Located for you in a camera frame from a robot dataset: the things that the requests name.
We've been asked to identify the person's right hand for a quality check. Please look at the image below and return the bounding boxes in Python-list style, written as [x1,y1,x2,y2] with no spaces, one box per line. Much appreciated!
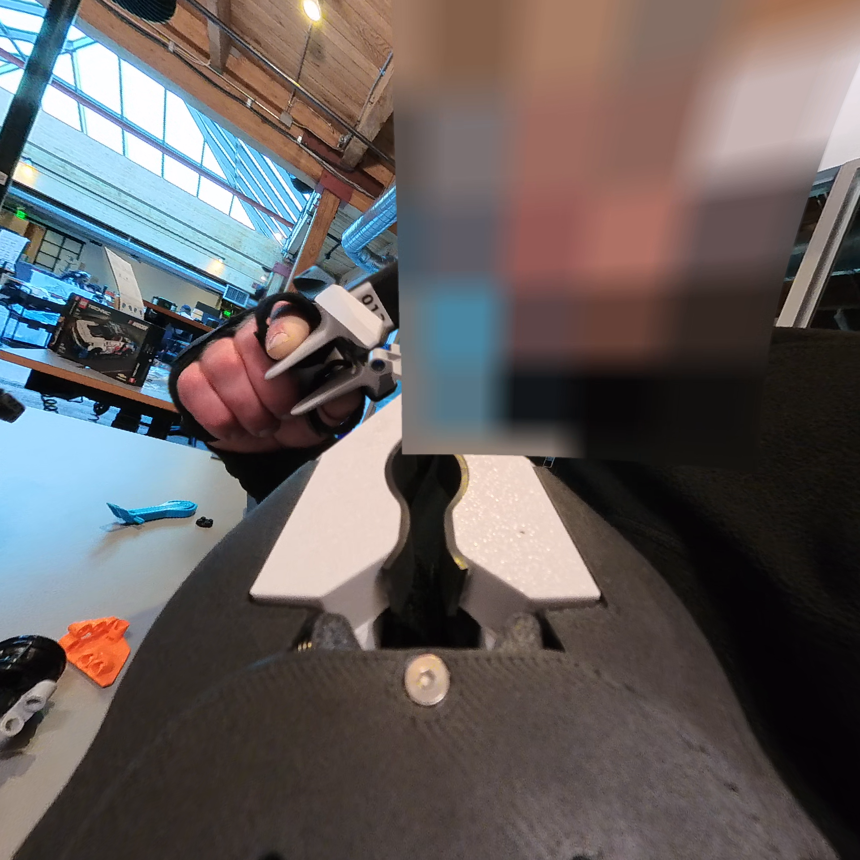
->
[168,312,338,454]

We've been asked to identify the white leaning board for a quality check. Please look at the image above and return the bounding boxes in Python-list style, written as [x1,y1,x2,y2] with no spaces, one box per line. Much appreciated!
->
[102,246,146,318]

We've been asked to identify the wooden workbench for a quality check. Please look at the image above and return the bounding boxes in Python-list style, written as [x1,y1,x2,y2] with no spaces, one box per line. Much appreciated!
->
[0,346,185,441]

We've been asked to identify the light blue plastic clip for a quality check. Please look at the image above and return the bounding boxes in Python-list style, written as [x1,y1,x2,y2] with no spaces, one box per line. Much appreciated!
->
[106,500,200,529]

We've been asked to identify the silver air duct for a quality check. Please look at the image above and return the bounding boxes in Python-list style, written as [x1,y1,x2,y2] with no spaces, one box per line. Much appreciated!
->
[341,183,399,273]

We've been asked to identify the black toy wheel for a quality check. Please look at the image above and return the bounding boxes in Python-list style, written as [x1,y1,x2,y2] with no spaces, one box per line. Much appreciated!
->
[0,635,68,743]

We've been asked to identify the orange ridged plastic piece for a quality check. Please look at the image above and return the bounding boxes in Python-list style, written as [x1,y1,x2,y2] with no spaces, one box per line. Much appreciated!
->
[59,616,130,688]

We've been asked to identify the black toy car box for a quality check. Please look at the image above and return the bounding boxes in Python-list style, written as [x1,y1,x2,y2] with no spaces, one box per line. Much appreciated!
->
[47,293,166,388]

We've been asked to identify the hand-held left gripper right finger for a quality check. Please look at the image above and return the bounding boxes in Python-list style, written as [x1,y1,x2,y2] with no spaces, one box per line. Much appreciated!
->
[430,456,601,649]

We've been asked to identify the wooden support post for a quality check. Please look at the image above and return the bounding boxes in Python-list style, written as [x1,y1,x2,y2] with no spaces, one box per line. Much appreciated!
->
[285,188,345,286]

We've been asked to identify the white metal frame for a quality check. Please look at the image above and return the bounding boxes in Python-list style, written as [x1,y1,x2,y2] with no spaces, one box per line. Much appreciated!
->
[776,161,860,330]

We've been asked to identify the black pole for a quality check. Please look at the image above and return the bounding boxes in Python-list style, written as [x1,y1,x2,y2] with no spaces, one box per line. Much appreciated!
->
[0,0,83,202]

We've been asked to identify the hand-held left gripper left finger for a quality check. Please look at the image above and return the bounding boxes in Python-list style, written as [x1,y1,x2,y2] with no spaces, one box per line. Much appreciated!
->
[250,396,431,649]

